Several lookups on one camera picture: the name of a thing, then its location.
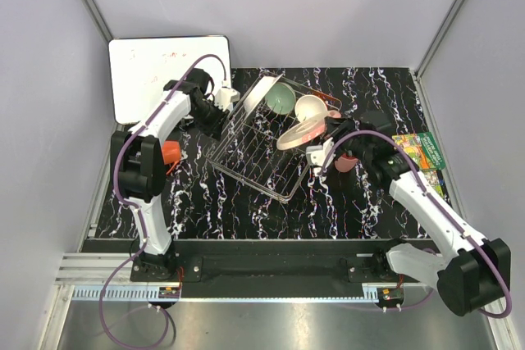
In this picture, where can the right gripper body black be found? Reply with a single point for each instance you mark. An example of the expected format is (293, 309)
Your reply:
(353, 147)

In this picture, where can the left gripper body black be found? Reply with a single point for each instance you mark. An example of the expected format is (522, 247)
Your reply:
(209, 117)

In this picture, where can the pink plastic cup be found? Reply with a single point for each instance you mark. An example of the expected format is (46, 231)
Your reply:
(345, 163)

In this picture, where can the orange mug white inside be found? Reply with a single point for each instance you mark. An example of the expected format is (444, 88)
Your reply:
(171, 154)

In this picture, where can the pink cream floral plate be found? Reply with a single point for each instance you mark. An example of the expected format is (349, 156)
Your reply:
(306, 130)

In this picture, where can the wire dish rack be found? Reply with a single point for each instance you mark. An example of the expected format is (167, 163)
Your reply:
(247, 150)

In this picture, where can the large white plate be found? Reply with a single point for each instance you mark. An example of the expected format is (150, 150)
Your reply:
(258, 92)

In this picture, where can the small white bowl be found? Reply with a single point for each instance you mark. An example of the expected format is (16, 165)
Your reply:
(308, 106)

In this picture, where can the green ceramic bowl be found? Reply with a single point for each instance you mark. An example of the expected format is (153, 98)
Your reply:
(280, 98)

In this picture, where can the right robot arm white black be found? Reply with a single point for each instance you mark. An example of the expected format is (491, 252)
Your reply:
(471, 272)

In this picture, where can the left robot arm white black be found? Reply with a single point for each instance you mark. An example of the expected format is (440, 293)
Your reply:
(139, 166)

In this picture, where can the green children's book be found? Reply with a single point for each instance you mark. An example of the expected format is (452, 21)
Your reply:
(422, 149)

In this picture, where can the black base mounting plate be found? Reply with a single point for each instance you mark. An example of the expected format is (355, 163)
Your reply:
(270, 270)

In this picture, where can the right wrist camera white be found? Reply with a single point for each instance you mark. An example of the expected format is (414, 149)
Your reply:
(320, 156)

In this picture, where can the white whiteboard black frame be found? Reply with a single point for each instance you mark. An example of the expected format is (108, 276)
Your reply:
(140, 68)

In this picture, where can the grey slotted cable duct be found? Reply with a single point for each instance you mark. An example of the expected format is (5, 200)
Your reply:
(123, 293)

